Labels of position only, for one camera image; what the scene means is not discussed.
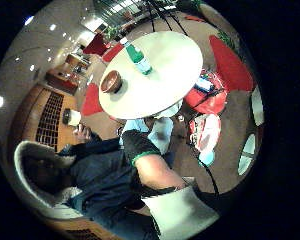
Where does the white cup with dark lid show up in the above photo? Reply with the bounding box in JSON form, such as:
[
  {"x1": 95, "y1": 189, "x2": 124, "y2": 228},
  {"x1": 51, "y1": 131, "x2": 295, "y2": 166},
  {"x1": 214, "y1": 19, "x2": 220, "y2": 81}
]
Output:
[{"x1": 62, "y1": 108, "x2": 83, "y2": 127}]

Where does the wooden lattice panel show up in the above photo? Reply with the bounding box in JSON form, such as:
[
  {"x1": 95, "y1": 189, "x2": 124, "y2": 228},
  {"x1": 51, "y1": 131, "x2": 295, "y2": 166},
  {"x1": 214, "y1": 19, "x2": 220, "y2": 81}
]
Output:
[{"x1": 34, "y1": 90, "x2": 65, "y2": 153}]

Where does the the person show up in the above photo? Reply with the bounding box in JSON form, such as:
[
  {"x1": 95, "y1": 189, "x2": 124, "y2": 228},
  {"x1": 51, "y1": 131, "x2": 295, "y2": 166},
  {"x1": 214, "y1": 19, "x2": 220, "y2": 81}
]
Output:
[{"x1": 21, "y1": 114, "x2": 178, "y2": 240}]

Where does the wooden counter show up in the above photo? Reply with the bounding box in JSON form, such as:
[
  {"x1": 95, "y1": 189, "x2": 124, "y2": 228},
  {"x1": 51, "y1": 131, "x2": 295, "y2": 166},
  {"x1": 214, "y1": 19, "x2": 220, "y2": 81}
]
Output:
[{"x1": 44, "y1": 68, "x2": 79, "y2": 96}]

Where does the light blue packet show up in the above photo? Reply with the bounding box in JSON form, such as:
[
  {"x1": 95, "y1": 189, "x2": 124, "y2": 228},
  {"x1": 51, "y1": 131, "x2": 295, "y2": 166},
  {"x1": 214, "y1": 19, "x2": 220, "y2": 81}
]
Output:
[{"x1": 199, "y1": 150, "x2": 216, "y2": 167}]

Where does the brown bowl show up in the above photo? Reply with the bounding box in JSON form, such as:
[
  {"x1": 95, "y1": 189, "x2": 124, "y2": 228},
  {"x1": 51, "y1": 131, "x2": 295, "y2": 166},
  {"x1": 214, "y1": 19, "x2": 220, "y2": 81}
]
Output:
[{"x1": 100, "y1": 69, "x2": 123, "y2": 94}]

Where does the white shell chair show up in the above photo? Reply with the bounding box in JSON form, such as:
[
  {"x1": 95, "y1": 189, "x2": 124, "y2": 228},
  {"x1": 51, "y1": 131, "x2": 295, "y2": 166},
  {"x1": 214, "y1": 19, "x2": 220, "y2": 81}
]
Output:
[{"x1": 13, "y1": 139, "x2": 88, "y2": 221}]

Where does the white plastic bag red print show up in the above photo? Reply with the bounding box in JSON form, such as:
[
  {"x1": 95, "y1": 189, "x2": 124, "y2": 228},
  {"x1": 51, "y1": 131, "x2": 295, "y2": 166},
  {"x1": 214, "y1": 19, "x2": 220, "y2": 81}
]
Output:
[{"x1": 189, "y1": 113, "x2": 222, "y2": 154}]

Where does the green bottle with white cap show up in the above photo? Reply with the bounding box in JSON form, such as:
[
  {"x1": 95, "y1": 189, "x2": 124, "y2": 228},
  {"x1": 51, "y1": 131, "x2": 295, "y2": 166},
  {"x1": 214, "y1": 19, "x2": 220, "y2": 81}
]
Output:
[{"x1": 119, "y1": 37, "x2": 153, "y2": 76}]

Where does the green potted plant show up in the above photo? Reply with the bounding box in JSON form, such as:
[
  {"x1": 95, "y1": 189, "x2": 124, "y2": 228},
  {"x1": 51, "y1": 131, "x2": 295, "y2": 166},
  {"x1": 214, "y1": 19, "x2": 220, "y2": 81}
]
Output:
[
  {"x1": 218, "y1": 29, "x2": 238, "y2": 52},
  {"x1": 104, "y1": 25, "x2": 120, "y2": 41}
]

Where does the group of ceiling spot lamps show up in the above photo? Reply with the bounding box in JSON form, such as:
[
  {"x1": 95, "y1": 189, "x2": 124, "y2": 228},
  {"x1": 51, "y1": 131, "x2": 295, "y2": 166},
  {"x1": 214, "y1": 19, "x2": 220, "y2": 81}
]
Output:
[{"x1": 0, "y1": 14, "x2": 78, "y2": 109}]

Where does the large red lounge chair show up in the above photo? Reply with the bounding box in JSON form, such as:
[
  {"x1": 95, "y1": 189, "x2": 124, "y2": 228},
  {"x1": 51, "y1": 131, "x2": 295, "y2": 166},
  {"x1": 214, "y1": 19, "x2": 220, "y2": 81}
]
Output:
[{"x1": 209, "y1": 34, "x2": 256, "y2": 93}]

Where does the black tripod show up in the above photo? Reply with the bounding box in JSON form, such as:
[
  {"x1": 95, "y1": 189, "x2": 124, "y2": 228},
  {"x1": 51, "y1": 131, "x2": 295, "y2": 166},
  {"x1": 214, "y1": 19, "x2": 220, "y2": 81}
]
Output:
[{"x1": 144, "y1": 0, "x2": 189, "y2": 36}]

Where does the black cable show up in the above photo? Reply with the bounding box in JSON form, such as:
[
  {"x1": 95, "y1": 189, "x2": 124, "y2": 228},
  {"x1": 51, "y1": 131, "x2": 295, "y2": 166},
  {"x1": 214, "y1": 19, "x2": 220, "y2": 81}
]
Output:
[{"x1": 186, "y1": 139, "x2": 221, "y2": 198}]

